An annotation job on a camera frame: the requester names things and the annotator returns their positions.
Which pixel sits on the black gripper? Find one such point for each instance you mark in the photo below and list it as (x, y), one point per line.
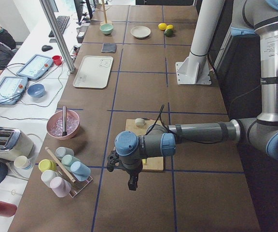
(132, 174)

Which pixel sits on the white steamed bun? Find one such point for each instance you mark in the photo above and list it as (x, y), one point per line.
(139, 122)

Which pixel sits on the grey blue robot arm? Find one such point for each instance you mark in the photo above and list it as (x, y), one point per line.
(249, 17)

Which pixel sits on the white bear tray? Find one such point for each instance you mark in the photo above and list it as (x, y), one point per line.
(93, 72)

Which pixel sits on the wooden cutting board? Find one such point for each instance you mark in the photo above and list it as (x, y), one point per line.
(134, 128)

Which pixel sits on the blue pastel cup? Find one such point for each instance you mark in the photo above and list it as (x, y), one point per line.
(80, 171)

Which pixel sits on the clear acrylic cup rack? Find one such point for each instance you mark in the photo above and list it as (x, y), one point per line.
(76, 185)

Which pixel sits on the green pastel cup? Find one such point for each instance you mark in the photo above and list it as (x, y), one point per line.
(68, 160)

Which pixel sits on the pink pastel cup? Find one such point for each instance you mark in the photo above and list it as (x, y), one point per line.
(60, 186)

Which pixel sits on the grey pastel cup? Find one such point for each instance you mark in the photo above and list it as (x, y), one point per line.
(62, 151)

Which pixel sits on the metal black-tipped tool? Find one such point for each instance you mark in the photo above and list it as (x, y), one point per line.
(64, 121)

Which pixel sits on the white pastel cup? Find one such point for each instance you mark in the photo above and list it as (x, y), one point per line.
(48, 175)

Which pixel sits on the yellow pastel cup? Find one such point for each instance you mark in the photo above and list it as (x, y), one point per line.
(47, 164)

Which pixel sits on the pink bowl with ice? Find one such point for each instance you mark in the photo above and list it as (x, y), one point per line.
(55, 125)

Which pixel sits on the white paper cup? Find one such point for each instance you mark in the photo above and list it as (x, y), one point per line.
(22, 162)

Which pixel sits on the white silver toaster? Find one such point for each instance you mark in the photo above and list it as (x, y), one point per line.
(14, 143)

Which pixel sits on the grey folded cloth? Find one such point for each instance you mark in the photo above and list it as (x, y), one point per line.
(109, 48)

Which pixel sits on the red cup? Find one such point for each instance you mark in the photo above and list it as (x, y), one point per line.
(57, 60)

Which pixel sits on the beige round plate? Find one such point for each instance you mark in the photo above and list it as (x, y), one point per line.
(140, 32)

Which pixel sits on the upper teach pendant tablet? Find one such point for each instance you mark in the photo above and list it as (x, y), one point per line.
(36, 67)

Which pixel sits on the teach pendant tablet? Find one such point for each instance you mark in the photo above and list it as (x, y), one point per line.
(36, 67)
(12, 89)

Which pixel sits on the green avocado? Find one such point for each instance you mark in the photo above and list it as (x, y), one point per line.
(168, 32)

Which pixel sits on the black power adapter box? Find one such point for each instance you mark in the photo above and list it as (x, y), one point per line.
(81, 33)

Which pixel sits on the lower teach pendant tablet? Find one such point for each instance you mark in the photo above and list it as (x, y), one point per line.
(12, 89)

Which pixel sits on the mint green bowl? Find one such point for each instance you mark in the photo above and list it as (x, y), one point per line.
(106, 29)

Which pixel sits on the black computer mouse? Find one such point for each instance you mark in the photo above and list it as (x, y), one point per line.
(46, 48)

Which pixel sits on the wooden mug tree stand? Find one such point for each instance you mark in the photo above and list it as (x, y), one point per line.
(105, 21)

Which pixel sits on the black keyboard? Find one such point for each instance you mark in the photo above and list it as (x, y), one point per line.
(62, 22)

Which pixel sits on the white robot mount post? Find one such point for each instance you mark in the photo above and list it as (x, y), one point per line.
(194, 70)

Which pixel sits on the aluminium frame post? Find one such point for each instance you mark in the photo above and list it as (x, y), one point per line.
(49, 13)

